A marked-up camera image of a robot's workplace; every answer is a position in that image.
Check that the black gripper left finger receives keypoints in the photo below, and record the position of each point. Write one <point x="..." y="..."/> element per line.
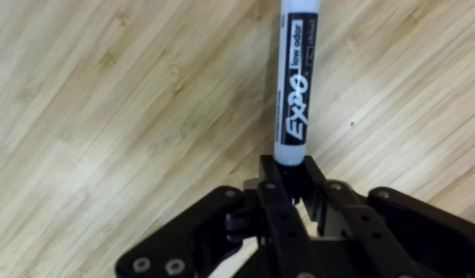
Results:
<point x="208" y="232"/>

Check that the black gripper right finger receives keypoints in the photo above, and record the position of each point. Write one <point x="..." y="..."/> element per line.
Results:
<point x="402" y="232"/>

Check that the black Expo dry-erase marker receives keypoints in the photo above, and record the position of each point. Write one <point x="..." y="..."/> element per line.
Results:
<point x="297" y="78"/>

